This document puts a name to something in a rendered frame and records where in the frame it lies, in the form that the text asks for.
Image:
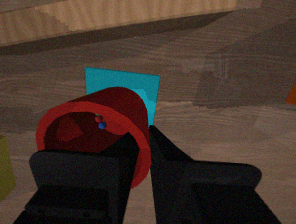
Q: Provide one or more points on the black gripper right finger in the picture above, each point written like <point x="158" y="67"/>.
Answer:
<point x="173" y="171"/>

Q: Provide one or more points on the yellow block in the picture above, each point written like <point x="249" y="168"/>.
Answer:
<point x="7" y="177"/>

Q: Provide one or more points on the brown wooden plank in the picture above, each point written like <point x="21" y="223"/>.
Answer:
<point x="66" y="23"/>

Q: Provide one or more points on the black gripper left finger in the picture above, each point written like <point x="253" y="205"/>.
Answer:
<point x="111" y="169"/>

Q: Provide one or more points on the red cup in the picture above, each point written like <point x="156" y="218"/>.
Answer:
<point x="72" y="125"/>

